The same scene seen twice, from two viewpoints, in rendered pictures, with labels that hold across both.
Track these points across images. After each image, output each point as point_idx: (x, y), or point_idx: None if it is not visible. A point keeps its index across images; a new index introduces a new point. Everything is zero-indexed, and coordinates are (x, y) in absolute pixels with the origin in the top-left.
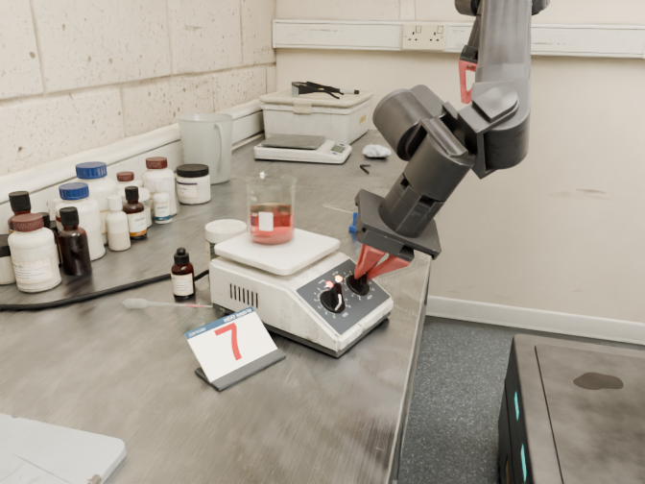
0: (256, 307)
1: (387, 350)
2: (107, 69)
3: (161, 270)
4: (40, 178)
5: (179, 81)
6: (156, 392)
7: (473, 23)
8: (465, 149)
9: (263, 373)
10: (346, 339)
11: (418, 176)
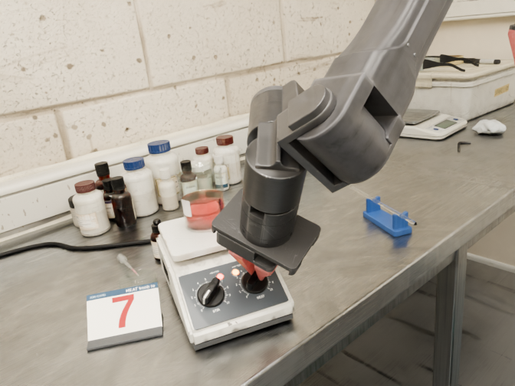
0: (169, 283)
1: (246, 358)
2: (212, 63)
3: None
4: (135, 150)
5: (292, 66)
6: (54, 337)
7: None
8: (277, 159)
9: (131, 345)
10: (204, 335)
11: (244, 184)
